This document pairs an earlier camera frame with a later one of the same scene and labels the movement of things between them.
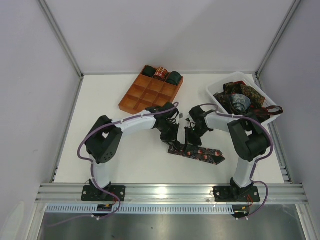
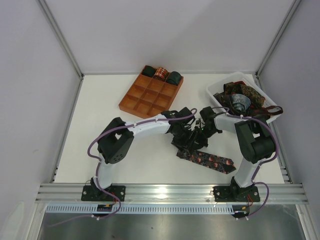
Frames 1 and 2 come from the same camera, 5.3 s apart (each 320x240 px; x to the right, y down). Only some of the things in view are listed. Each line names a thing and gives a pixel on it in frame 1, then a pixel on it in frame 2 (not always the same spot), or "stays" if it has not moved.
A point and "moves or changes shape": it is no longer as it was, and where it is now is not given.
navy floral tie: [214, 156] moves or changes shape
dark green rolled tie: [149, 71] stays
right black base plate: [233, 194] stays
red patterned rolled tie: [161, 74] stays
